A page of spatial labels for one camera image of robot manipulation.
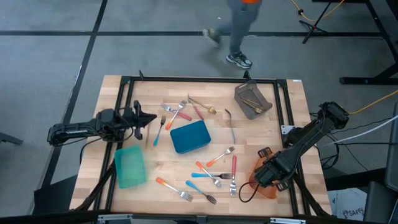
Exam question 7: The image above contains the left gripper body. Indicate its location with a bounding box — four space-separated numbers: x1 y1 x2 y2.
123 100 143 140

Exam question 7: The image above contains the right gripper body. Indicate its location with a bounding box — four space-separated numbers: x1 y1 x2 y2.
257 147 292 193

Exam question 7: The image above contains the orange-handled silver fork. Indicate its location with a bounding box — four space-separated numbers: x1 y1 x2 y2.
164 100 188 131
195 161 223 189
205 146 236 169
155 177 194 203

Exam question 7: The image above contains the pink-handled silver fork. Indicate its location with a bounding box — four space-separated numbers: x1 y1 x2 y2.
229 155 238 197
187 93 205 121
160 103 193 122

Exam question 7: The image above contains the blue plastic bin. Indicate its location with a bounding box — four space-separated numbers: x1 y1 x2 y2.
169 119 212 155

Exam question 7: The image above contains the teal plastic bin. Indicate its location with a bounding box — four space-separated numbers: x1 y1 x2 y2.
113 144 148 190

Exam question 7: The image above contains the translucent gray plastic bin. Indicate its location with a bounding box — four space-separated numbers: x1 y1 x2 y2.
233 80 274 121

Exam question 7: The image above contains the orange plastic bin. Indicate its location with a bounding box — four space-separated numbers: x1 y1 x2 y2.
248 154 280 200

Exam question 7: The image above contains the white printed cardboard box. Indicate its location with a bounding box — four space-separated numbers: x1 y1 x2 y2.
328 188 369 222

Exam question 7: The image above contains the dark floor stand foot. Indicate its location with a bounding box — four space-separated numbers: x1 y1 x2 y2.
0 132 24 146

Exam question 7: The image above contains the person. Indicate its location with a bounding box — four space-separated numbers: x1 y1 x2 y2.
202 0 262 70

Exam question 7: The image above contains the black tripod stand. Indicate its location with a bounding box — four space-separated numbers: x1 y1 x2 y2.
298 0 331 44

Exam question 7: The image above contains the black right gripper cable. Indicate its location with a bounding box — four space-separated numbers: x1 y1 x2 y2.
238 182 261 203

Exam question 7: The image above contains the white arm base bracket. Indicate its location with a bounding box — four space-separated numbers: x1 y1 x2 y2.
280 124 296 136

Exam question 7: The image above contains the silver corner bracket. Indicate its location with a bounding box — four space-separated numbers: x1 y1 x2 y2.
97 213 134 224
269 217 307 224

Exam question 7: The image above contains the black aluminium table frame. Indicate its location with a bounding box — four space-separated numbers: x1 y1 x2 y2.
70 70 332 224

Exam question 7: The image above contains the white floor cable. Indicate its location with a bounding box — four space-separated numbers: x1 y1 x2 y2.
323 114 398 147

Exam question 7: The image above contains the black floor cable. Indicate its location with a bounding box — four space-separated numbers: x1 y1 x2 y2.
329 141 398 146

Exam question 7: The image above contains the yellow extension cable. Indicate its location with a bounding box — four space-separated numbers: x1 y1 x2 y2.
290 0 346 22
348 90 398 115

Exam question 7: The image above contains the black desk frame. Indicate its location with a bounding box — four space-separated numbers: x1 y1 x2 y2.
312 0 398 85

